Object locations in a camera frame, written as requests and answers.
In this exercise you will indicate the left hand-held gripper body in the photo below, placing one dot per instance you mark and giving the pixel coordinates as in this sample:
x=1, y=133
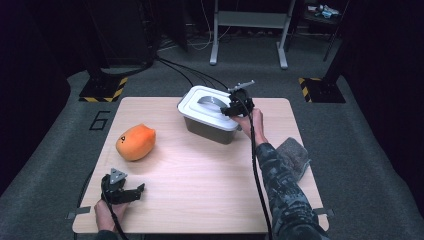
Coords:
x=113, y=191

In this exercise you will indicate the black cabinet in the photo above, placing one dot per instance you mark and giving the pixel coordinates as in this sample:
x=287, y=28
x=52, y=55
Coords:
x=123, y=30

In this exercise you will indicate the black tape floor marking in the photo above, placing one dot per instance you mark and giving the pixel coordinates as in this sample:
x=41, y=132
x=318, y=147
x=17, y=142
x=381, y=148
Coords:
x=96, y=128

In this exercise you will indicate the person's right hand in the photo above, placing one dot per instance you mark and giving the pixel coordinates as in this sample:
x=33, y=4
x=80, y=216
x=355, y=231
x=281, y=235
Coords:
x=255, y=128

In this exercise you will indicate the grey cloth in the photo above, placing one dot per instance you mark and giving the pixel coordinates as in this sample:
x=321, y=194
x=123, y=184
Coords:
x=295, y=155

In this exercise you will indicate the grey tape piece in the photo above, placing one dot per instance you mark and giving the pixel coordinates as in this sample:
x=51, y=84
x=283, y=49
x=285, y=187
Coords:
x=80, y=211
x=325, y=211

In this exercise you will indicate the orange plush toy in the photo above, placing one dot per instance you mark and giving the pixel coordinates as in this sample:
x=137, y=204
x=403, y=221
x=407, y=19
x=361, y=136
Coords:
x=136, y=143

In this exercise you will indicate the grey clear storage box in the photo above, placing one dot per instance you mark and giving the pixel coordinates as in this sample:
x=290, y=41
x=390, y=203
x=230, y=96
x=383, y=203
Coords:
x=208, y=131

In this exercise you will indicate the black stand post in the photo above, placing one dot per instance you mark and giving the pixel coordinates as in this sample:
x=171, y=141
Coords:
x=334, y=73
x=96, y=71

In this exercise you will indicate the dark curtain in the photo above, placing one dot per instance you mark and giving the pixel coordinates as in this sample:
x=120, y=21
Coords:
x=393, y=83
x=26, y=83

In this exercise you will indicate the black rack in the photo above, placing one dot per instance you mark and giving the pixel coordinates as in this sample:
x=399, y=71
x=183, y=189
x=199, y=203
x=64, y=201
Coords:
x=311, y=29

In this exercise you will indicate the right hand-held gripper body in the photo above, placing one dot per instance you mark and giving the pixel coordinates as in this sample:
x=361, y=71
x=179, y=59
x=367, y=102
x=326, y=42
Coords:
x=243, y=101

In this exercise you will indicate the pile of small items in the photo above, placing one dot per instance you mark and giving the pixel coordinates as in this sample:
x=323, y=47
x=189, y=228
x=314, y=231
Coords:
x=325, y=12

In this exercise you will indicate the white metal desk frame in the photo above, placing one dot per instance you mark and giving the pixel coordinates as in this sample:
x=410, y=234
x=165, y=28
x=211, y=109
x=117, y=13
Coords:
x=250, y=19

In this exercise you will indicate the black yellow striped base plate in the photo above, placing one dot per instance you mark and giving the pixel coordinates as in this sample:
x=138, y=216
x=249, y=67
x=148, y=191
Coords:
x=100, y=90
x=323, y=94

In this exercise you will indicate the white box lid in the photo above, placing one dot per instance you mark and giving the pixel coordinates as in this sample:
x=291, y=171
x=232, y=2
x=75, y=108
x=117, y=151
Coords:
x=200, y=106

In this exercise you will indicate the person's left hand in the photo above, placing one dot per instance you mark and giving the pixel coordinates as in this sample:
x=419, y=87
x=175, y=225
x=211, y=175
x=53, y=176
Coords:
x=106, y=216

